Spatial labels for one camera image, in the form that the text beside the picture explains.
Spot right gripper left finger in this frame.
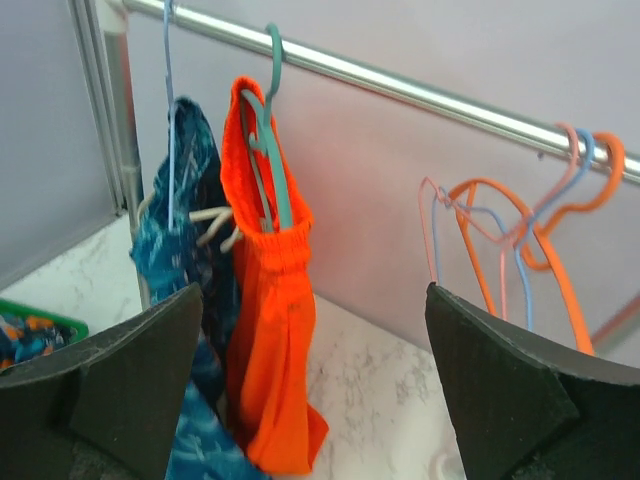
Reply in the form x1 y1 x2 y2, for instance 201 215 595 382
1 285 202 479

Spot colourful comic print shorts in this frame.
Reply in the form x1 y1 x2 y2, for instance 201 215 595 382
1 316 71 369

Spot teal plastic hanger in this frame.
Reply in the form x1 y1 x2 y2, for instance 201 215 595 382
241 23 293 233

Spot orange shorts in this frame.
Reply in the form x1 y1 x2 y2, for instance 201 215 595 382
220 76 329 475

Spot pink wire hanger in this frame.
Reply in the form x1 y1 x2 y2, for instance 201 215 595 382
418 122 581 321

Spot green plastic basket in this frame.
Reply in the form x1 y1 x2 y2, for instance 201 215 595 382
1 299 89 343

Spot light blue wire hanger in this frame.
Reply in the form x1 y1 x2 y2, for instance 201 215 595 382
163 0 175 231

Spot blue patterned shorts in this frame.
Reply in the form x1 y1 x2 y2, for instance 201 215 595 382
128 96 271 480

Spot orange plastic hanger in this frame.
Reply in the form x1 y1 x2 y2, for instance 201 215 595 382
447 132 625 355

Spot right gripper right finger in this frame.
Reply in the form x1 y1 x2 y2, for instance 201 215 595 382
425 284 639 479

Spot silver clothes rack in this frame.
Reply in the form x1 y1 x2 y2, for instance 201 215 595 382
99 0 640 311

